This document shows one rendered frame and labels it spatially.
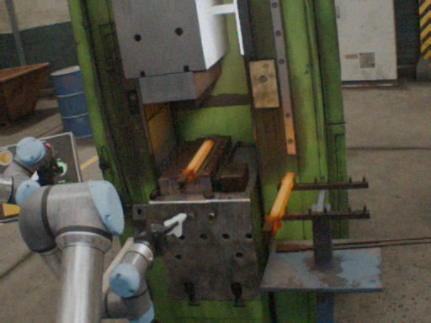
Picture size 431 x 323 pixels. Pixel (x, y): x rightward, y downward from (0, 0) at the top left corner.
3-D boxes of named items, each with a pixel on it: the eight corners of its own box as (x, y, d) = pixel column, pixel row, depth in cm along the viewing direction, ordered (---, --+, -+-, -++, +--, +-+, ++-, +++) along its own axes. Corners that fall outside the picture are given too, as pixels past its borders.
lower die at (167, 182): (212, 193, 175) (209, 172, 172) (161, 195, 179) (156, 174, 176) (233, 151, 213) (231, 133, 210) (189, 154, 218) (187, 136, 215)
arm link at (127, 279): (111, 300, 117) (103, 272, 114) (126, 276, 127) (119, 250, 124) (139, 301, 115) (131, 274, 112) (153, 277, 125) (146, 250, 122)
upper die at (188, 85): (197, 98, 162) (192, 71, 159) (142, 103, 167) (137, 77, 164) (221, 72, 201) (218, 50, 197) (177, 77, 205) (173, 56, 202)
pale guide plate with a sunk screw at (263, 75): (279, 107, 170) (274, 60, 164) (254, 108, 172) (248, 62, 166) (279, 105, 172) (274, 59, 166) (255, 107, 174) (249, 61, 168)
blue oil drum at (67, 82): (89, 139, 603) (75, 72, 573) (56, 140, 626) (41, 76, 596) (114, 124, 653) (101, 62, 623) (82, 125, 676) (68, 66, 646)
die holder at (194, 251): (262, 300, 181) (249, 198, 166) (170, 299, 190) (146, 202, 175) (277, 229, 232) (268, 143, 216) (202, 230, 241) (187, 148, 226)
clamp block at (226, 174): (245, 192, 172) (242, 175, 169) (221, 193, 174) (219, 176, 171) (250, 177, 182) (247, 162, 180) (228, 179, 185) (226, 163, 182)
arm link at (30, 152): (7, 154, 125) (25, 129, 127) (18, 161, 136) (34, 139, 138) (29, 170, 125) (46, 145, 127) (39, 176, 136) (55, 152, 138)
